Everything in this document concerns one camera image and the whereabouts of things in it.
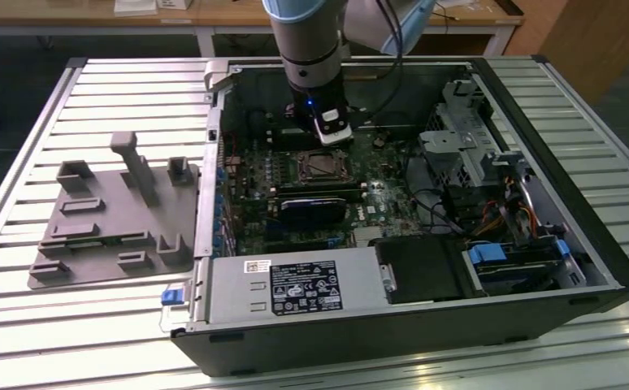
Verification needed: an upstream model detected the grey metal drive cage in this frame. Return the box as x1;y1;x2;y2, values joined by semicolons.
417;79;527;188

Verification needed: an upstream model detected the grey power supply unit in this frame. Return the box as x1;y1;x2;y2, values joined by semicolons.
204;247;397;323

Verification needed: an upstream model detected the black graphics card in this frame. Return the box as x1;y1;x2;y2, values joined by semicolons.
270;196;348;228

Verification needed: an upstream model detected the wooden cabinet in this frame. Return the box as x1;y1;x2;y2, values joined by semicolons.
506;0;629;105

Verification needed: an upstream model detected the RAM stick with white label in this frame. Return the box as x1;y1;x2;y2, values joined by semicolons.
276;184;360;194

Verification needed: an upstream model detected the black open PC case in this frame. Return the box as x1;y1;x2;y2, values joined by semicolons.
170;54;629;377

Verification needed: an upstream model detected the silver CPU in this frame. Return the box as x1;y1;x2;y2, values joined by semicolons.
306;155;338;176

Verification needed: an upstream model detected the hard disk in blue carrier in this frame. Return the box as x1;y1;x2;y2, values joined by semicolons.
463;239;565;296

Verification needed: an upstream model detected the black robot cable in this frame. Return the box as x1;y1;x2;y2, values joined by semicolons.
367;0;409;121

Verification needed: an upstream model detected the CPU socket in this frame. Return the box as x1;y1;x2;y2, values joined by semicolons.
291;149;348;183

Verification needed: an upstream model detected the yellow orange wire bundle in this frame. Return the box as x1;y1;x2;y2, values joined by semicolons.
474;201;538;239

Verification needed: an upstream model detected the black plastic shroud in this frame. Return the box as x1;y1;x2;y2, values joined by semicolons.
371;235;482;306

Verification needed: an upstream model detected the silver chipset heat sink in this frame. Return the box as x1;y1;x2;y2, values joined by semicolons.
352;227;383;247

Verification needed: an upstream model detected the green motherboard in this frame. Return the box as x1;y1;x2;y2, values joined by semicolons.
216;121;430;258

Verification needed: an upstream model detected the wooden desk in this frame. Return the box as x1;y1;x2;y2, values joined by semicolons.
0;0;527;58

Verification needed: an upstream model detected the red black twisted wire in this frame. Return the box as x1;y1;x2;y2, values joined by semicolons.
220;132;240;160

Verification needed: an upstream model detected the metal socket cover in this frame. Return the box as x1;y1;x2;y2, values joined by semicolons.
292;149;348;181

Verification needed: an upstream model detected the grey plastic parts rack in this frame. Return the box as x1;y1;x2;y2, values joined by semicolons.
25;132;203;290

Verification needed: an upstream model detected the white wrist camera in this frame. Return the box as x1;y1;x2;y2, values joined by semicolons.
312;107;355;146

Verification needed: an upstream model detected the grey flat cable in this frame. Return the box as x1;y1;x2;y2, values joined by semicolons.
507;178;537;247

